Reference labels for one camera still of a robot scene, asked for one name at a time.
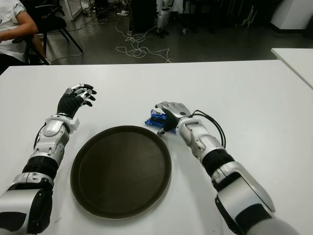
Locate seated person in white shirt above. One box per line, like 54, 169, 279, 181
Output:
0, 0, 52, 74

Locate blue Oreo cookie package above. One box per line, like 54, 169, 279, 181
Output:
143, 109, 176, 134

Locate white side table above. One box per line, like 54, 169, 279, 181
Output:
270, 47, 313, 89

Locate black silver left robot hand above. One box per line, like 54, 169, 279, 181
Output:
56, 83, 97, 120

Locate black office chair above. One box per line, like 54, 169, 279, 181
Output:
12, 0, 84, 65

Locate black left forearm cable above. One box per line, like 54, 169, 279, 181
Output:
34, 123, 47, 150

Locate black right forearm cables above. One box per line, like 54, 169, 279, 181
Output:
192, 110, 227, 149

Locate round dark brown tray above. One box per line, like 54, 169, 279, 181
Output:
70, 125, 172, 218

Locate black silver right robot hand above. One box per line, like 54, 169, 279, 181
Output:
154, 101, 192, 136

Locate white panel cabinet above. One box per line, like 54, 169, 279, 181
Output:
58, 0, 83, 22

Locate white cabinet with black base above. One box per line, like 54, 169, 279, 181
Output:
270, 0, 313, 31

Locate tangled white floor cable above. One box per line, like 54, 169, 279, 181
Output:
114, 19, 173, 63

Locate black floor cabinet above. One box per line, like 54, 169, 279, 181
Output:
131, 0, 158, 34

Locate silver humanoid robot legs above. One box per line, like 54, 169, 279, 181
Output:
156, 0, 172, 37

